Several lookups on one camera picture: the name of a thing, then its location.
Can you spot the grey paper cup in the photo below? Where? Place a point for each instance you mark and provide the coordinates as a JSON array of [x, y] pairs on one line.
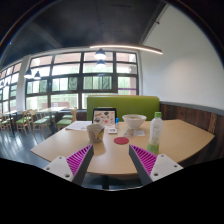
[[95, 132]]

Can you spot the black pendant lamp centre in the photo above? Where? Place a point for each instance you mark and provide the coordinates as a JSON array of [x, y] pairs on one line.
[[100, 54]]

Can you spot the black pendant lamp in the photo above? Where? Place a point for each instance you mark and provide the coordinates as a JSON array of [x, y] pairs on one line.
[[100, 54], [28, 74]]

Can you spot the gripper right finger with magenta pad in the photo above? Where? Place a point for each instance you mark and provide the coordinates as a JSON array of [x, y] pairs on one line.
[[151, 167]]

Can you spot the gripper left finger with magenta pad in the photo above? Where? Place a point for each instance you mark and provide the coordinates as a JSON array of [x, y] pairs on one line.
[[72, 168]]

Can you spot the wooden chair green seat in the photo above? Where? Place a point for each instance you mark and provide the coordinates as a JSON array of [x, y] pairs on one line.
[[67, 121], [39, 123], [5, 124], [24, 124]]

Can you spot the white papers on table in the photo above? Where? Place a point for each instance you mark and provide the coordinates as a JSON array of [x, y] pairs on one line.
[[78, 125]]

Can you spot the curved linear ceiling light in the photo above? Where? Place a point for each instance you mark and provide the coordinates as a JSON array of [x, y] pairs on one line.
[[139, 48]]

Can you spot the red round coaster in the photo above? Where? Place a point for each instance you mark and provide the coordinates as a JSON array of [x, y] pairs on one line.
[[121, 140]]

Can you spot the small blue-capped bottle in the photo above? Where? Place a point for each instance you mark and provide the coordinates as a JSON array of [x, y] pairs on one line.
[[117, 123]]

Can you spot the small white card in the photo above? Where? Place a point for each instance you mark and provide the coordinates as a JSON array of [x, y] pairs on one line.
[[112, 131]]

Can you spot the laptop with stickered lid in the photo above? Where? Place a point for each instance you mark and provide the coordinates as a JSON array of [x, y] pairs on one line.
[[104, 116]]

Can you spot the black pendant lamp left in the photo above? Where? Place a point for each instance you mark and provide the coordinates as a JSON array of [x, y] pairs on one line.
[[28, 74]]

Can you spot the background wooden dining table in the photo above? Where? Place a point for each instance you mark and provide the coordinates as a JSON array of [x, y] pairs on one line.
[[51, 111]]

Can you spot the green upholstered bench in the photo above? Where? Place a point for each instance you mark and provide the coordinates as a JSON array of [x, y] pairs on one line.
[[124, 104]]

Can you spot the white ceramic bowl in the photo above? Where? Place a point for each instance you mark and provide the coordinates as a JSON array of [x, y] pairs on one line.
[[134, 121]]

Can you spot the clear bottle with green cap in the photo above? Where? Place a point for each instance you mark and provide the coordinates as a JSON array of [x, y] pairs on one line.
[[156, 126]]

